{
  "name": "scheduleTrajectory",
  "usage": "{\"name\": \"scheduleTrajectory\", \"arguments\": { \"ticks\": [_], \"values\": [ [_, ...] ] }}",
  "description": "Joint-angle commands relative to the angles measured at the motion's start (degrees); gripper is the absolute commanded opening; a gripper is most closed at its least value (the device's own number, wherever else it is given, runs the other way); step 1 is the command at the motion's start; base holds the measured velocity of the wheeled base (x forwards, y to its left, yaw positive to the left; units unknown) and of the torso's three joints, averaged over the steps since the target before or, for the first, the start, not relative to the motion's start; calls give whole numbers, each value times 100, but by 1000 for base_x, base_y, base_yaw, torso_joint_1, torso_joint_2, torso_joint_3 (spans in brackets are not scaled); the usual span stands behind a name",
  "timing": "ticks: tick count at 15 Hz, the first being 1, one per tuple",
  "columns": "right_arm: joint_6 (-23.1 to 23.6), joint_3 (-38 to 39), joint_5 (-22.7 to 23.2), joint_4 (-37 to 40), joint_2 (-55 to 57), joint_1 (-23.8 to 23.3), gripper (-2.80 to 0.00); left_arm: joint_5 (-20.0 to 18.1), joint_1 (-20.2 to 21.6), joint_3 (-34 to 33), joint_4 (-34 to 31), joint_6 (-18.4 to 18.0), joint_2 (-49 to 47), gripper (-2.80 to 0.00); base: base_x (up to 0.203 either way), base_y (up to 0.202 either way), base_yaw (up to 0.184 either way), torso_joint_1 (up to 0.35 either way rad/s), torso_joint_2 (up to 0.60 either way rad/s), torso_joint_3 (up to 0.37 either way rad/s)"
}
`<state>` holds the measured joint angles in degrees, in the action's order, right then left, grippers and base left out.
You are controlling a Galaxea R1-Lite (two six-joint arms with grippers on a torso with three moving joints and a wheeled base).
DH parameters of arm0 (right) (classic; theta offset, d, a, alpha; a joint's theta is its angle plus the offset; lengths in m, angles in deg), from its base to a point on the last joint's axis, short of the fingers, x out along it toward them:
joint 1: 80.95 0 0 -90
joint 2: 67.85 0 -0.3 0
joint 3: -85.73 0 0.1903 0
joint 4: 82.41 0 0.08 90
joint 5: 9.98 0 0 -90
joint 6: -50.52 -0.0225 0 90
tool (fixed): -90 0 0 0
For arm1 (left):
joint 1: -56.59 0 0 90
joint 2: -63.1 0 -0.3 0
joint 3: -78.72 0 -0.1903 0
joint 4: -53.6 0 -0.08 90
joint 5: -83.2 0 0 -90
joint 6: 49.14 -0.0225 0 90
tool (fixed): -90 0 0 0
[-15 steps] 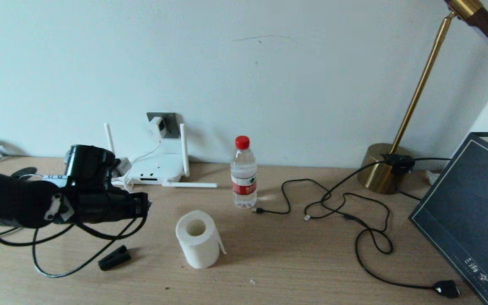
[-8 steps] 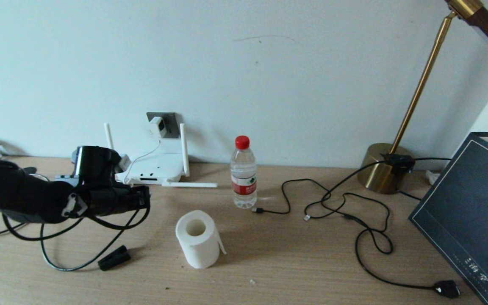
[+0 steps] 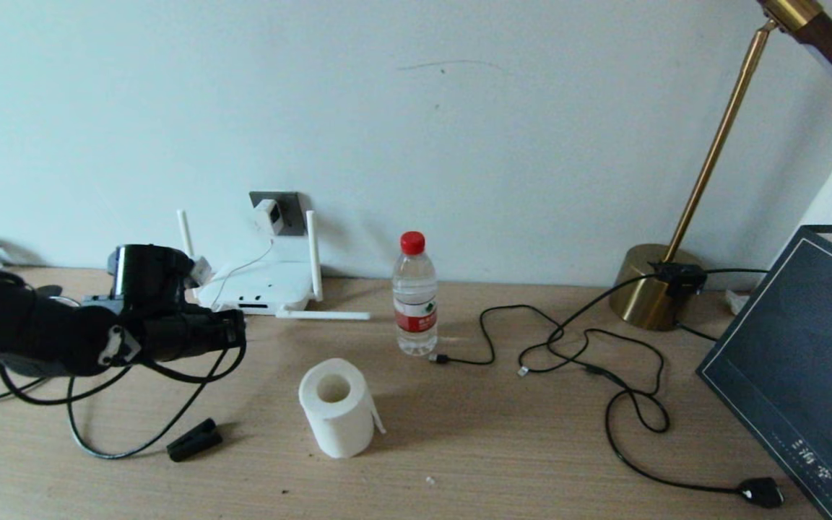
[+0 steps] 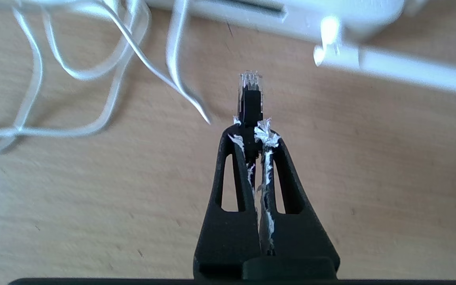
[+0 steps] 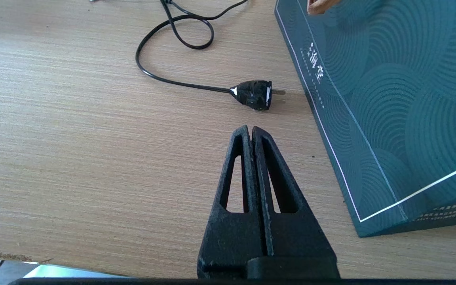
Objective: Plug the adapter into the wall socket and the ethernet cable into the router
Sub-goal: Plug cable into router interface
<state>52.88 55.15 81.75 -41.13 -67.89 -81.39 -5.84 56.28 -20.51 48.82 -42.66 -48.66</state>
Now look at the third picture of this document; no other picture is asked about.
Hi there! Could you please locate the thin white adapter cable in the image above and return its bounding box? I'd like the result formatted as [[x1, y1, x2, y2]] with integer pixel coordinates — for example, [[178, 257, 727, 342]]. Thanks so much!
[[210, 236, 277, 308]]

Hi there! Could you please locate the white power adapter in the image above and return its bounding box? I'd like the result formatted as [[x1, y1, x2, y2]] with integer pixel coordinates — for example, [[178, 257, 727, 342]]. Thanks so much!
[[255, 199, 286, 237]]

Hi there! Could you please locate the black ethernet cable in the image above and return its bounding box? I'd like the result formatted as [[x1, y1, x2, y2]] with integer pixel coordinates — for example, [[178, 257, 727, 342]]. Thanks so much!
[[0, 285, 247, 461]]

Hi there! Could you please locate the white router with antennas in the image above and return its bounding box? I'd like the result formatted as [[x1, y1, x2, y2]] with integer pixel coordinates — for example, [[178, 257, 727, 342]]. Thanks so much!
[[176, 209, 371, 322]]

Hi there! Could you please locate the small black plastic clip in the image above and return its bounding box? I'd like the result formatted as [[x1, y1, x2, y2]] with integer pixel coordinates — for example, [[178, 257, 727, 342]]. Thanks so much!
[[166, 417, 224, 464]]

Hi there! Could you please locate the white toilet paper roll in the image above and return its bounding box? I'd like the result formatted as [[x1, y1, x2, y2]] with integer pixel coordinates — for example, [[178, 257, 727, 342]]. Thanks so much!
[[298, 358, 386, 460]]

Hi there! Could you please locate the clear water bottle red cap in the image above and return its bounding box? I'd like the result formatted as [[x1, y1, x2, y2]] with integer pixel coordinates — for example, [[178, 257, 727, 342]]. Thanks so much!
[[391, 231, 439, 357]]

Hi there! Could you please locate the brass desk lamp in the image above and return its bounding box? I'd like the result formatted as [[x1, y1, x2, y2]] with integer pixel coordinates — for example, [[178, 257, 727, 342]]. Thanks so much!
[[607, 0, 832, 332]]

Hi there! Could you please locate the dark blue gift bag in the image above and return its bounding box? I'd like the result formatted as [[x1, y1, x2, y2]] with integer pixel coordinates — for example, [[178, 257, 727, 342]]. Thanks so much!
[[696, 217, 832, 520]]

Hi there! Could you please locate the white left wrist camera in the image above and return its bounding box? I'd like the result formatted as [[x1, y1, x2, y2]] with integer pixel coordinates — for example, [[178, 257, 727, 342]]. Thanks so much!
[[186, 256, 214, 287]]

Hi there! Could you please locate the grey wall socket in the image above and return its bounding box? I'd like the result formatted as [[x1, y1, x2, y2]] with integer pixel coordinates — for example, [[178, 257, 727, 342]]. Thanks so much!
[[250, 191, 310, 238]]

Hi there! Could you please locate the black USB cable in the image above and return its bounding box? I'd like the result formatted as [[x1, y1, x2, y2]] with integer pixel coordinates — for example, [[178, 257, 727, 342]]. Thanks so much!
[[429, 305, 568, 376]]

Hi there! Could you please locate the black lamp power cord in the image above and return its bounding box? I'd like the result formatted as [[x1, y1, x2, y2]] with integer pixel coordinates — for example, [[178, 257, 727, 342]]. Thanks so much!
[[517, 269, 787, 510]]

